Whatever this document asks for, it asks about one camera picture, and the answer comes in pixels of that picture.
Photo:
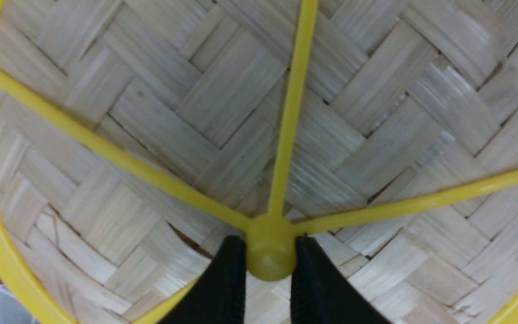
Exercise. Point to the yellow bamboo steamer lid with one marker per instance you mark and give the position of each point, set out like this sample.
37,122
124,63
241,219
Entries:
135,135

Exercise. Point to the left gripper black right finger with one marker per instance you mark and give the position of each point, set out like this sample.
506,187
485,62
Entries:
320,294

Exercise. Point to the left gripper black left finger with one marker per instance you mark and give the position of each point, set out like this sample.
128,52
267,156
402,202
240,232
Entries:
219,296

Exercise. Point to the grey checked tablecloth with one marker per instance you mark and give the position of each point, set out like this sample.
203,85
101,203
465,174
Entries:
12,311

